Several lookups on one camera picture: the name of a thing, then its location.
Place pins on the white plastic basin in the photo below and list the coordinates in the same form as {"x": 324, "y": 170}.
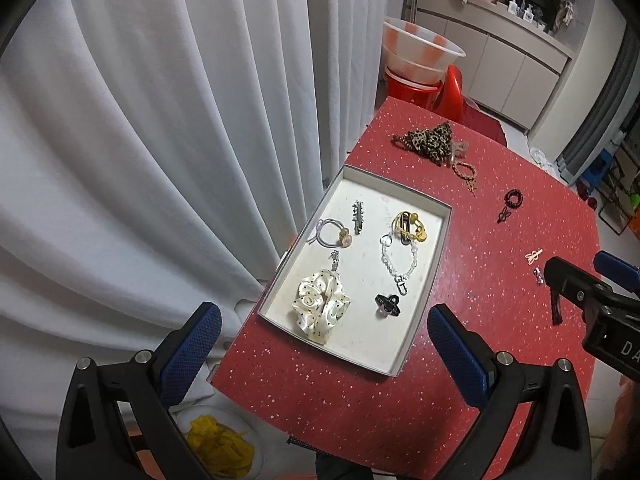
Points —
{"x": 425, "y": 60}

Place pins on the small silver charm clip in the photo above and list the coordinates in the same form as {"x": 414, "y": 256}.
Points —
{"x": 539, "y": 276}

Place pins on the plain grey metal hair clip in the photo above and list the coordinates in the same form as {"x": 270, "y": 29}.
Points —
{"x": 404, "y": 241}

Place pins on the white curtain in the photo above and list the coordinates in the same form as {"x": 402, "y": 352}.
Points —
{"x": 150, "y": 135}

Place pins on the leopard print scrunchie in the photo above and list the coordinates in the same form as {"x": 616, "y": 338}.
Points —
{"x": 430, "y": 142}

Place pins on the blue plastic stool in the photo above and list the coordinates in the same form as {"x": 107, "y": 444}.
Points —
{"x": 602, "y": 162}

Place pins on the white bowl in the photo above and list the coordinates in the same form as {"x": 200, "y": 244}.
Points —
{"x": 257, "y": 447}

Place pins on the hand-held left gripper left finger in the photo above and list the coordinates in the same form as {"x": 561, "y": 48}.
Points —
{"x": 200, "y": 345}

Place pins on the cream polka dot scrunchie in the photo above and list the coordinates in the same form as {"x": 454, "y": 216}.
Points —
{"x": 315, "y": 305}

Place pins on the red plastic chair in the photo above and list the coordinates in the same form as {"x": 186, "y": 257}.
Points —
{"x": 452, "y": 90}

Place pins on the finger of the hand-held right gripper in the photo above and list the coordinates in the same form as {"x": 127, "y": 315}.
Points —
{"x": 612, "y": 264}
{"x": 570, "y": 280}

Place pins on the beige hair clip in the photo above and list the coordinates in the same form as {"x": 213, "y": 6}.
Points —
{"x": 534, "y": 255}

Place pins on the small silver pendant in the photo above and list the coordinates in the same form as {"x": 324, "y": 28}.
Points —
{"x": 334, "y": 257}

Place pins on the grey jewelry box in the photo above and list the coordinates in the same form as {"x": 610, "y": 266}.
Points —
{"x": 360, "y": 330}

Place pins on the silver rhinestone hair clip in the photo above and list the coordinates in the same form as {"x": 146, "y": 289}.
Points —
{"x": 357, "y": 215}

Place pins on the black claw clip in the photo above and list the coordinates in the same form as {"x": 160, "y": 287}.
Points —
{"x": 385, "y": 302}

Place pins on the yellow crumpled cloth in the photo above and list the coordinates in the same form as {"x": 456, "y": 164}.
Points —
{"x": 220, "y": 440}

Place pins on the small black bow clip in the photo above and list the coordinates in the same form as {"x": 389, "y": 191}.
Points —
{"x": 503, "y": 216}

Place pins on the person's right forearm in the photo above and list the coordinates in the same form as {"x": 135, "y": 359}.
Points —
{"x": 630, "y": 400}

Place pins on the beige kitchen cabinet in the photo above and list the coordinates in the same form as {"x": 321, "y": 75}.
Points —
{"x": 500, "y": 60}

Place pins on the translucent hair claw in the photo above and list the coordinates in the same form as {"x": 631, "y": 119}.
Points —
{"x": 461, "y": 149}

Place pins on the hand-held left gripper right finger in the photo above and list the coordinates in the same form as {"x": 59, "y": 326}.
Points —
{"x": 457, "y": 350}

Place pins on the black scalloped snap hair clip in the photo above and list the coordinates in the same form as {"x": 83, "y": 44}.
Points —
{"x": 556, "y": 310}

